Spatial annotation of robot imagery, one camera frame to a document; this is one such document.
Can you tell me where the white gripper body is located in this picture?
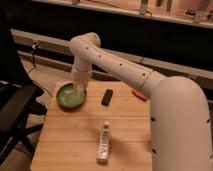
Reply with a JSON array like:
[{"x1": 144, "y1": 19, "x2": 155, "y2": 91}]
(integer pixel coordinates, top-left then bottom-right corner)
[{"x1": 72, "y1": 69, "x2": 91, "y2": 91}]

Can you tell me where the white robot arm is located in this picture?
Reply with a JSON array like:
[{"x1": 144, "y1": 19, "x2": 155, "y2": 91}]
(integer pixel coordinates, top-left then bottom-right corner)
[{"x1": 69, "y1": 33, "x2": 213, "y2": 171}]

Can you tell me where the green bowl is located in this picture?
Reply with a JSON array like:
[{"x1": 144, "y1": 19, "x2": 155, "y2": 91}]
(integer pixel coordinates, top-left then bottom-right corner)
[{"x1": 56, "y1": 83, "x2": 86, "y2": 109}]

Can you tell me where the black rectangular block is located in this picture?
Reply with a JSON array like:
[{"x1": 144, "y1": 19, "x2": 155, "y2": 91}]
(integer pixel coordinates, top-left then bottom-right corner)
[{"x1": 101, "y1": 89, "x2": 113, "y2": 106}]

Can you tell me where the wooden table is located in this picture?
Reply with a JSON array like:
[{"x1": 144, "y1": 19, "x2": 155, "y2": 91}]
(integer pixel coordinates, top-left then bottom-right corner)
[{"x1": 31, "y1": 81, "x2": 152, "y2": 171}]

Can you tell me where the black office chair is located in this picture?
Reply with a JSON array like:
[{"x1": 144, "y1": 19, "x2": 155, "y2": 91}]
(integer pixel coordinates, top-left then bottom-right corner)
[{"x1": 0, "y1": 84, "x2": 47, "y2": 165}]

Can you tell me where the clear plastic bottle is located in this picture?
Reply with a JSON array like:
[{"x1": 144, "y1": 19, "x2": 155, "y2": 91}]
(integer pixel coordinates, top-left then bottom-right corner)
[{"x1": 96, "y1": 121, "x2": 110, "y2": 165}]

